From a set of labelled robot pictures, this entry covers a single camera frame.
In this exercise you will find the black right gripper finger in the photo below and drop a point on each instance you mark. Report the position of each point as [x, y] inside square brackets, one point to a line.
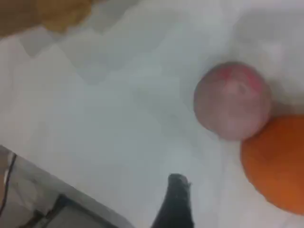
[177, 206]

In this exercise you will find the pink peach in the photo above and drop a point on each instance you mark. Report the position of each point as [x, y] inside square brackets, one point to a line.
[232, 102]

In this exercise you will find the brown burlap tote bag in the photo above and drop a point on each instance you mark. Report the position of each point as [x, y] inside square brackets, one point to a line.
[28, 14]

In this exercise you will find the orange round fruit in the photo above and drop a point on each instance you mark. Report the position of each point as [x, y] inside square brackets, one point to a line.
[278, 164]

